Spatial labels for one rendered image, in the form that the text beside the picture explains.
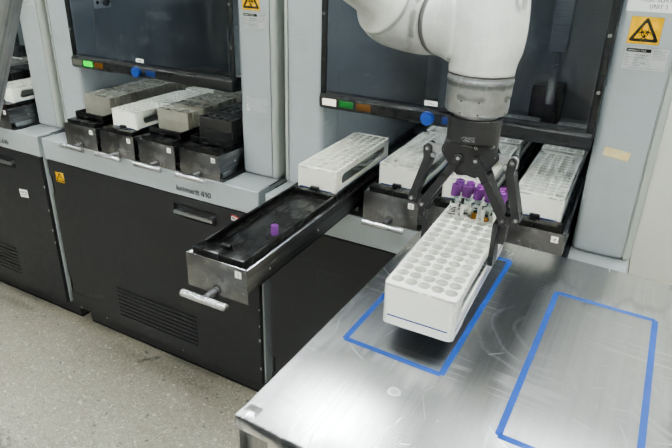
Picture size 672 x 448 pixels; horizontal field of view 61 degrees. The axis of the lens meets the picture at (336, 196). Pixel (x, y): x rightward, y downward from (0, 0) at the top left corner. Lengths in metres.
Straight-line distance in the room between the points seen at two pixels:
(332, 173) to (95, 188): 0.91
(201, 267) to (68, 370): 1.18
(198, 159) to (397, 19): 0.87
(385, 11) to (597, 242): 0.71
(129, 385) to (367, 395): 1.40
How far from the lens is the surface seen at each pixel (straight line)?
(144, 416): 1.94
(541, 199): 1.23
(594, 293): 1.01
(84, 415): 2.00
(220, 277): 1.04
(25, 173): 2.20
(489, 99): 0.79
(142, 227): 1.83
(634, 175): 1.25
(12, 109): 2.16
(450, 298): 0.75
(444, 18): 0.80
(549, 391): 0.79
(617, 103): 1.22
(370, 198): 1.31
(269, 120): 1.50
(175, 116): 1.69
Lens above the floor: 1.32
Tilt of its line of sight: 24 degrees down
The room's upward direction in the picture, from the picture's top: 2 degrees clockwise
